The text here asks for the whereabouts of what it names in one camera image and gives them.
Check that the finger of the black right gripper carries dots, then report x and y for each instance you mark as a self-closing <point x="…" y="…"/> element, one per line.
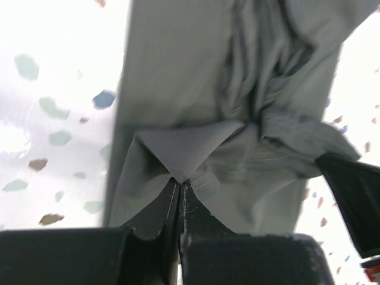
<point x="355" y="187"/>

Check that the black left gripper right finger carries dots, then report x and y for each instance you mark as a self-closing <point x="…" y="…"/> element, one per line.
<point x="210" y="253"/>

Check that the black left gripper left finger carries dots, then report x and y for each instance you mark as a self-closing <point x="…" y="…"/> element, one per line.
<point x="141" y="251"/>

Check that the grey t shirt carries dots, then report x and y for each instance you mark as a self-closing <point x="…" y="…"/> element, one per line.
<point x="228" y="95"/>

